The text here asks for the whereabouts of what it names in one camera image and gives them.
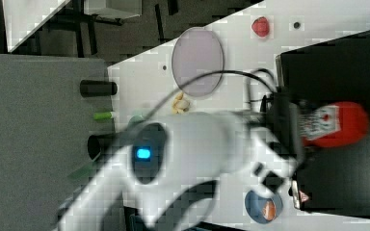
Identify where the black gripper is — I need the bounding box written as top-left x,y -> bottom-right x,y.
265,87 -> 305,161

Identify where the red ketchup bottle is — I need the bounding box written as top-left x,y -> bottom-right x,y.
300,101 -> 369,148

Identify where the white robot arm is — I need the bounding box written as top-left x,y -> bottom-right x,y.
57,89 -> 303,231

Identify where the red strawberry toy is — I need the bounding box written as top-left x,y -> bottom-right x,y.
251,16 -> 270,38

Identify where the blue bowl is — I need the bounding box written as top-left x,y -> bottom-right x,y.
245,191 -> 283,224

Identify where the orange fruit in bowl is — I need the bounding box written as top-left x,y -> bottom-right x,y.
262,200 -> 277,221

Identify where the grey oval plate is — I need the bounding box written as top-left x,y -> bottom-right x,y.
172,27 -> 225,97

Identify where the green perforated colander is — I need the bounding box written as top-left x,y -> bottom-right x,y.
127,115 -> 146,129

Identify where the green toy vegetable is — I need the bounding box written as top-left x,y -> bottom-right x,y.
93,112 -> 115,120

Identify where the black cylindrical cup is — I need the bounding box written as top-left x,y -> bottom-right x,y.
80,80 -> 118,97

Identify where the green slotted spatula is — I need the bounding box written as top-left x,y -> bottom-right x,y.
67,162 -> 96,180

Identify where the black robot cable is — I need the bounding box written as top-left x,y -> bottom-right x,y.
119,67 -> 278,142

